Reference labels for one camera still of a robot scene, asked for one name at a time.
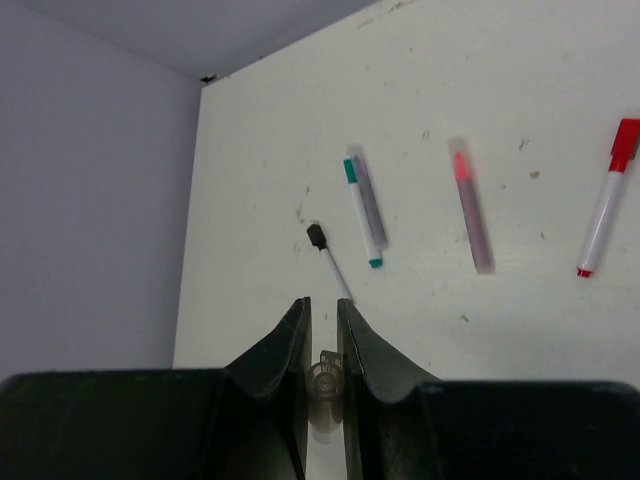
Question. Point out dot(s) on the black white marker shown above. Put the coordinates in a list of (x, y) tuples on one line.
[(319, 241)]

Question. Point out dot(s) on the clear pen cap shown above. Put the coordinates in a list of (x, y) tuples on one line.
[(324, 382)]

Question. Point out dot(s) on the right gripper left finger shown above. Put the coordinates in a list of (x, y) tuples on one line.
[(247, 420)]

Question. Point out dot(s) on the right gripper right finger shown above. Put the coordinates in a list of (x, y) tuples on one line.
[(401, 422)]

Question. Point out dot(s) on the pink clear pen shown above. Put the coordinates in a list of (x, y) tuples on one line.
[(464, 174)]

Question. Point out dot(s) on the teal white marker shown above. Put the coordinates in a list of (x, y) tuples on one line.
[(373, 255)]

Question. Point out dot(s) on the red white marker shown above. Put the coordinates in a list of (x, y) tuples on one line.
[(623, 151)]

